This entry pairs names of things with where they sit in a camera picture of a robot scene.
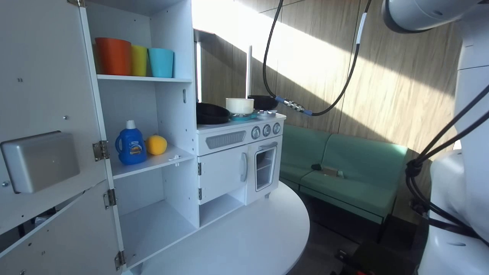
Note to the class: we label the blue detergent bottle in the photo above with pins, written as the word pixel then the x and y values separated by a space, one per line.
pixel 131 145

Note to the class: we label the round white table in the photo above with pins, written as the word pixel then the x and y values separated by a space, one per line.
pixel 267 236

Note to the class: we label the yellow lemon toy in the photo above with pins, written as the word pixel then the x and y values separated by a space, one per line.
pixel 157 145

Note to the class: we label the yellow cup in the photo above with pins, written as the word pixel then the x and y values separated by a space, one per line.
pixel 140 59

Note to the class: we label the blue cup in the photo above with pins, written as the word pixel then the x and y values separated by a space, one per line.
pixel 163 61

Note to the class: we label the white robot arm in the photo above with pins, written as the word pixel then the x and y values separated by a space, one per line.
pixel 458 209

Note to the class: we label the green sofa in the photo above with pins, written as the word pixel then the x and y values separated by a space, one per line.
pixel 357 174

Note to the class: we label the cream cylindrical pot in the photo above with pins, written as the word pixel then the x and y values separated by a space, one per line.
pixel 241 105

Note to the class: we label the orange cup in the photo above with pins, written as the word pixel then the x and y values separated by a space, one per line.
pixel 114 55

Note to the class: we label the white toy kitchen set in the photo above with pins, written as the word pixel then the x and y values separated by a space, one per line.
pixel 209 169

